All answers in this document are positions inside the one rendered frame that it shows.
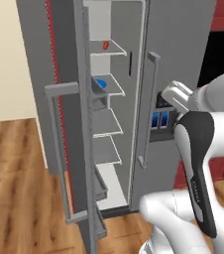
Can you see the blue bowl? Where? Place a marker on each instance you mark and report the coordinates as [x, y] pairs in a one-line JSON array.
[[100, 83]]

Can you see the orange fish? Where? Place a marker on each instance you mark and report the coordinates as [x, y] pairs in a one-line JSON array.
[[106, 45]]

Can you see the grey fridge body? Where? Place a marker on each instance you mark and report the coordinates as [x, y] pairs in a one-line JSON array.
[[117, 20]]

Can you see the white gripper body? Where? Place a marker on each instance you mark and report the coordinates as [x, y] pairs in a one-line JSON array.
[[178, 93]]

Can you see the grey closed fridge door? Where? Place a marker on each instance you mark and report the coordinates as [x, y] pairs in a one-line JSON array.
[[180, 39]]

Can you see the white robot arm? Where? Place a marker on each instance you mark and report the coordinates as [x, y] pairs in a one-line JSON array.
[[196, 158]]

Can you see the white fridge drawer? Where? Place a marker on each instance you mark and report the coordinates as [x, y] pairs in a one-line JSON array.
[[112, 188]]

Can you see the grey open fridge door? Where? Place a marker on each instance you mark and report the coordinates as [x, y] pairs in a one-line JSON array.
[[71, 49]]

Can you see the grey fridge shelf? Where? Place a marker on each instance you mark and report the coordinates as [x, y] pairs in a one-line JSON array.
[[105, 124], [112, 49], [112, 86], [105, 152]]

